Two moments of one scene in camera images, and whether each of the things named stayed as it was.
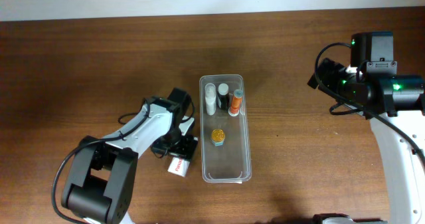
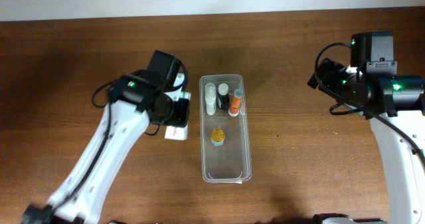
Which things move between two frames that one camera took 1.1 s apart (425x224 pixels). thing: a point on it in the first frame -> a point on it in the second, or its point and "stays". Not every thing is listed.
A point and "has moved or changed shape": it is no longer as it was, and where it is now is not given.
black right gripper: x=335 y=70 stays
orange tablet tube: x=236 y=103 stays
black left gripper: x=186 y=149 -> x=180 y=118
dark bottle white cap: x=223 y=96 stays
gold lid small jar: x=218 y=137 stays
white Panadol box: x=178 y=166 has moved or changed shape
